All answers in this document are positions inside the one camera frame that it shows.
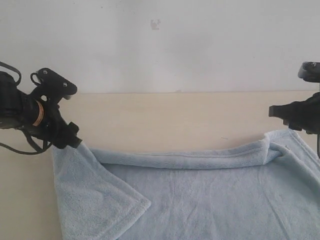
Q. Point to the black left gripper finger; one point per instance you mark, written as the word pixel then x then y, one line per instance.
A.
pixel 62 143
pixel 72 133

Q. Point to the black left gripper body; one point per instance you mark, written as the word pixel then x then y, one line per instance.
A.
pixel 42 121

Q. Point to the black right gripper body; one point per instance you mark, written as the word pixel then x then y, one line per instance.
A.
pixel 309 113

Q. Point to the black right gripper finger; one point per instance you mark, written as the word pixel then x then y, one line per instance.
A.
pixel 293 110
pixel 295 124

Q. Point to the light blue fleece towel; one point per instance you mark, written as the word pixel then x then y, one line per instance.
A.
pixel 265 190

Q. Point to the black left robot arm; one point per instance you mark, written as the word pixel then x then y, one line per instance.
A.
pixel 12 108

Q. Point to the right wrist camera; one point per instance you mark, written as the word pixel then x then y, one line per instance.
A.
pixel 310 72

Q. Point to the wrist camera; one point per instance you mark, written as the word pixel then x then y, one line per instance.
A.
pixel 310 72
pixel 51 85

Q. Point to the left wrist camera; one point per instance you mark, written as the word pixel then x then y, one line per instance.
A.
pixel 51 85

